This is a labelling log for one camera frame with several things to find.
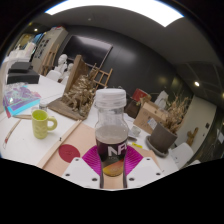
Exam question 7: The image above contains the yellow-green ceramic mug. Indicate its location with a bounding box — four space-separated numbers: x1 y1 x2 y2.
31 109 59 140

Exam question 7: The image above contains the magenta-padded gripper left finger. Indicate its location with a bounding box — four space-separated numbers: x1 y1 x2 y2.
61 144 104 190

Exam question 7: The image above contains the short wooden stick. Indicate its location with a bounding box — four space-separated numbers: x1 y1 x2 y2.
11 113 33 120

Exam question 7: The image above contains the brown cardboard box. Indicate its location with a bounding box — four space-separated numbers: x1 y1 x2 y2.
133 100 168 135

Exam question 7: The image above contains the wooden easel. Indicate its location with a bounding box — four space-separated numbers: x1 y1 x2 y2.
41 44 61 76
89 63 114 90

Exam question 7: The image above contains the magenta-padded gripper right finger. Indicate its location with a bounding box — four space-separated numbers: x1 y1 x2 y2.
122 144 164 189

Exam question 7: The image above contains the red box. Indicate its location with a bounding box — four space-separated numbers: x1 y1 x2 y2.
132 88 149 103

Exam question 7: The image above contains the small wooden figure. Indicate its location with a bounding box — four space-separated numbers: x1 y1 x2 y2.
186 127 199 147

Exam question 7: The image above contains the flat round red coaster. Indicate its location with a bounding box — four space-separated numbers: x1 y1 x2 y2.
58 143 82 164

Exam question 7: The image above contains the long wooden paintbrush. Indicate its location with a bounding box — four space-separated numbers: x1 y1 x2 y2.
2 118 23 149

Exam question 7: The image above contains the brown wooden relief sculpture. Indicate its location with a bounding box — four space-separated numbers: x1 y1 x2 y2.
47 54 98 121

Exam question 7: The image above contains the large black wall screen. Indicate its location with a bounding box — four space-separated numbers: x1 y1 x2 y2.
61 34 114 72

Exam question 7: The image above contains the light wooden drawing board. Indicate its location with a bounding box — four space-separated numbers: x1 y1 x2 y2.
36 119 164 190

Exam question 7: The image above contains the black flat box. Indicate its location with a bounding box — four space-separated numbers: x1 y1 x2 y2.
9 61 34 74
6 71 41 85

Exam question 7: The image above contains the small glass jar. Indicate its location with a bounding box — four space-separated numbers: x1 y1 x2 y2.
38 101 49 113

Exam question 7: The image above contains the long white ceiling light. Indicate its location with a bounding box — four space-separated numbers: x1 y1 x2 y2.
44 0 185 28

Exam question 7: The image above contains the white plaster bust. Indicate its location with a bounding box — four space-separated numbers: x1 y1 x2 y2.
54 53 69 75
63 63 75 82

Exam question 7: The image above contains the clear drink bottle white cap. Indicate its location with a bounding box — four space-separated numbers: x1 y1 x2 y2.
93 87 130 178

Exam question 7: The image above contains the dried plant in grey pot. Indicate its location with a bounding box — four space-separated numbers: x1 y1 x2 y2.
145 94 192 158

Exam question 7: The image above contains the white cabinet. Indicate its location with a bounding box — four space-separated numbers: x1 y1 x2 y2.
31 27 69 74

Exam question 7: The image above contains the small white cup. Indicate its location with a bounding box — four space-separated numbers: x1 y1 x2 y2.
130 125 142 137

